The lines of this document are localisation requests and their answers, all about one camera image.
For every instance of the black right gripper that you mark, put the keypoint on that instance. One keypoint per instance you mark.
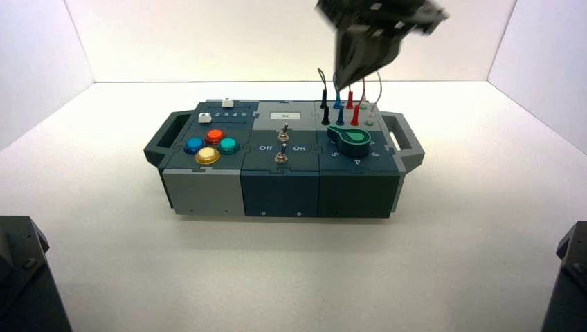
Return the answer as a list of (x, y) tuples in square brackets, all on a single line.
[(390, 16)]

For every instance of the dark green rotary knob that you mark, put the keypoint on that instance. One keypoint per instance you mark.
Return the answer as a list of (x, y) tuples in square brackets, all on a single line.
[(355, 143)]

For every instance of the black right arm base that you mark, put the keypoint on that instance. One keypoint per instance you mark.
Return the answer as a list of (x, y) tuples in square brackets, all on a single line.
[(568, 288)]

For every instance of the white paper label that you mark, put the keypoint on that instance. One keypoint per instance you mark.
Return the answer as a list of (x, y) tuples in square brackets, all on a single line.
[(285, 116)]

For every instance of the white slider cap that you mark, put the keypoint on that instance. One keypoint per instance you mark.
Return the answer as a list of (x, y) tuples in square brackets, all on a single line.
[(227, 102), (204, 118)]

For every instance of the grey and teal control box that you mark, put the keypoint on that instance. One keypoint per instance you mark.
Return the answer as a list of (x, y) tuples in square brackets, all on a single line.
[(280, 192)]

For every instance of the teal round push button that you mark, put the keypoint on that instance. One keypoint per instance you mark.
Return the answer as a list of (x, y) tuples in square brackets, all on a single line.
[(228, 145)]

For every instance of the orange round push button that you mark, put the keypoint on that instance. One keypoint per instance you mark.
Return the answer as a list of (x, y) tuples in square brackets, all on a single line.
[(215, 136)]

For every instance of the yellow round push button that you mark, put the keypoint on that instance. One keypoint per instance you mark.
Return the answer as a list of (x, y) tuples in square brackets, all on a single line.
[(207, 156)]

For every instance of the blue round push button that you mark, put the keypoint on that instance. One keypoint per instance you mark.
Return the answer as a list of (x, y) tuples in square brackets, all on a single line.
[(194, 145)]

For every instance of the metal toggle switch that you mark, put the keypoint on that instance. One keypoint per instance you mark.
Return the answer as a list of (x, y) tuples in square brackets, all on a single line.
[(284, 133), (280, 157)]

